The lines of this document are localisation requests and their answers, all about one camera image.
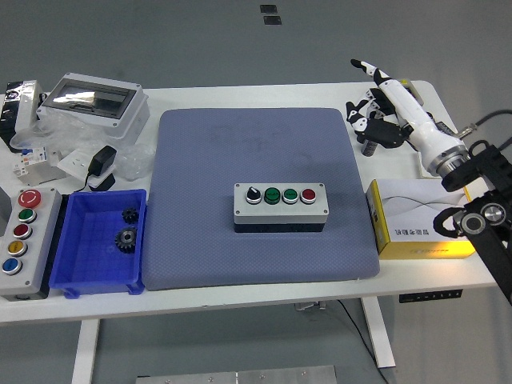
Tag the grey switch box red button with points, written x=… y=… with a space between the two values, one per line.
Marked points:
x=418 y=93

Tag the small black bevel gear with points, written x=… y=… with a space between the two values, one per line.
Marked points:
x=130 y=215

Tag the grey distribution box clear cover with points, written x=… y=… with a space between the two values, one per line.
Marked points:
x=120 y=120

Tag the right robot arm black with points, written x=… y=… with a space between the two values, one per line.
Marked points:
x=480 y=164

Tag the large black bevel gear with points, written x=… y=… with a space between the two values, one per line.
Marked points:
x=126 y=239

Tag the white wall switch plate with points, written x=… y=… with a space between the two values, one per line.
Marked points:
x=421 y=168

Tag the grey-blue padded mat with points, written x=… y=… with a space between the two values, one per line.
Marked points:
x=200 y=160

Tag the black table height control panel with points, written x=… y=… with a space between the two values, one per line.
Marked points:
x=428 y=296

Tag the black cylindrical capacitor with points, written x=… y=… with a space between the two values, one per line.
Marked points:
x=369 y=149

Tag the white wall socket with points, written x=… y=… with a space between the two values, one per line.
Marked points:
x=74 y=162

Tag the dark floor hatch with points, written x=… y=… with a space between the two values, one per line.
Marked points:
x=269 y=9
x=272 y=20

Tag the black module green terminal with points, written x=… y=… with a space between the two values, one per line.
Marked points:
x=446 y=128

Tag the grey metal plate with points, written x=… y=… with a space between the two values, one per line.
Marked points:
x=240 y=376

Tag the blue plastic bin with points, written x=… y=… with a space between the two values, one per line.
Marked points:
x=88 y=256

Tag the five-button grey control box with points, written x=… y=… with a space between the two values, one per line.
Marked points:
x=40 y=240

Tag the clear plastic bag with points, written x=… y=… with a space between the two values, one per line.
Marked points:
x=134 y=162
x=60 y=128

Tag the metal bracket under table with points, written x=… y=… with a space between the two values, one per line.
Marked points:
x=310 y=306

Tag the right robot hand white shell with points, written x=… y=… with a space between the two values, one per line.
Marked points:
x=416 y=116

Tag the four-button grey control box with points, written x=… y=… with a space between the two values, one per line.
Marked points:
x=280 y=214

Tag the yellow and white carton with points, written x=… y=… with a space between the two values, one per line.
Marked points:
x=408 y=224

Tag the plastic-wrapped black white device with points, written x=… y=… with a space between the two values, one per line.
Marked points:
x=20 y=108

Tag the white circuit breaker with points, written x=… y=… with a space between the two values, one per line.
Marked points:
x=30 y=160

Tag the white table leg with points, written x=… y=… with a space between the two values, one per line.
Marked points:
x=380 y=336
x=85 y=352

